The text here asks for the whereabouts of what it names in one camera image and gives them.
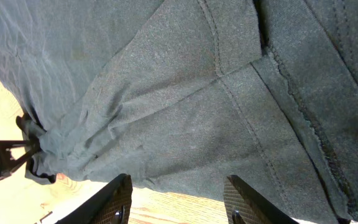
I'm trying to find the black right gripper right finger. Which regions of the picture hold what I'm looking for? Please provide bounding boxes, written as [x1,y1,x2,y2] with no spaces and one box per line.
[223,175,298,224]

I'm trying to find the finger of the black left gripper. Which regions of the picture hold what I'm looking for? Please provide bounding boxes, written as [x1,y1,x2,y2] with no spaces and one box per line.
[0,140,40,174]

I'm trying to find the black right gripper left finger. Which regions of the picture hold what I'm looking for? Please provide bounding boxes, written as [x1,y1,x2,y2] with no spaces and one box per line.
[56,174,133,224]

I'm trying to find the dark green t-shirt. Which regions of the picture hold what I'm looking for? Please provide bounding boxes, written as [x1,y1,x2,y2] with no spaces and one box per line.
[0,0,358,223]

